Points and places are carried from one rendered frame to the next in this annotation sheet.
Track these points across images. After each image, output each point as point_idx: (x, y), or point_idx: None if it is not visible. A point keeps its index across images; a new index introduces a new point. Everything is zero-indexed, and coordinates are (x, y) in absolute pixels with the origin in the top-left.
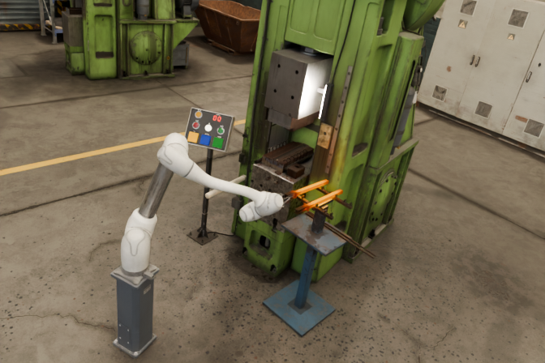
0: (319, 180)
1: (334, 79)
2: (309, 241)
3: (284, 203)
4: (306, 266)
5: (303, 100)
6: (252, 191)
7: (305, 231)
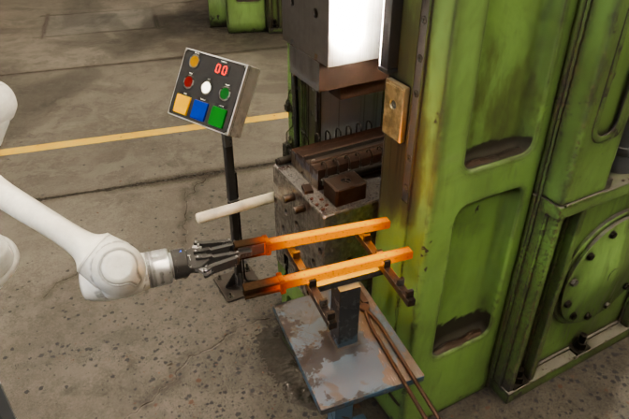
0: (393, 216)
1: None
2: (305, 362)
3: (210, 267)
4: None
5: (338, 18)
6: (63, 232)
7: (314, 333)
